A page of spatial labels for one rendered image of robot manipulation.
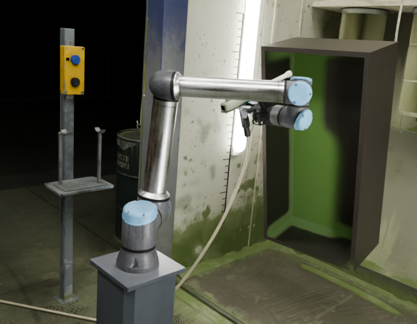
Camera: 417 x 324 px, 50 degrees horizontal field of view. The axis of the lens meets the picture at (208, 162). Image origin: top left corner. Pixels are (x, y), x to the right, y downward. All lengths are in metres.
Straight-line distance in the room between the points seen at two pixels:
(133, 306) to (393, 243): 2.11
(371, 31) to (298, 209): 1.44
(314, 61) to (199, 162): 0.99
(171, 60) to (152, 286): 1.38
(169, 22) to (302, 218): 1.54
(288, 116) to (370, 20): 1.84
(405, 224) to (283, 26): 1.68
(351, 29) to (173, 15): 1.47
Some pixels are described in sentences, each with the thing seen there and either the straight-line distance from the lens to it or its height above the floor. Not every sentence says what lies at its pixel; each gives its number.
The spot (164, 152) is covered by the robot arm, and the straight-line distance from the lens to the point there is 2.03.
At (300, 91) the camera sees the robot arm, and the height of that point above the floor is 1.46.
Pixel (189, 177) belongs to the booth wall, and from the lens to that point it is 3.03.
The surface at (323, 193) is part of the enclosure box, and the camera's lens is 2.99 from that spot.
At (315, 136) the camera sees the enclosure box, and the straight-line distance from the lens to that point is 2.87.
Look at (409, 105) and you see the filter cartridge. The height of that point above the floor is 1.33.
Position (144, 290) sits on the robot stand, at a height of 0.59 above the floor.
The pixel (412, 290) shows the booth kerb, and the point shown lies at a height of 0.15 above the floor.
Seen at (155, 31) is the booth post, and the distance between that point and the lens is 2.78.
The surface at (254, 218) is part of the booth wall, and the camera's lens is 3.65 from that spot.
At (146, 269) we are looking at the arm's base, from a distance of 2.01.
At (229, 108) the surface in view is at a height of 1.34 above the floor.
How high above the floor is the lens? 1.59
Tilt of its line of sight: 14 degrees down
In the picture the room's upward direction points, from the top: 5 degrees clockwise
